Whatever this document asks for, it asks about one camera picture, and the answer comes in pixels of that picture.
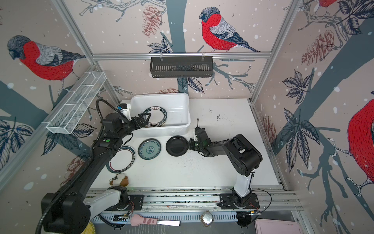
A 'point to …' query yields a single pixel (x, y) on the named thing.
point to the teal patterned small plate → (149, 149)
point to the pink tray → (267, 226)
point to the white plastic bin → (177, 106)
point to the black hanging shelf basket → (181, 67)
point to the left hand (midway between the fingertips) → (145, 115)
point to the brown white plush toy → (120, 179)
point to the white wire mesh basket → (72, 109)
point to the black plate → (176, 146)
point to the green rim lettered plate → (158, 117)
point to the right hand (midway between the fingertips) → (185, 145)
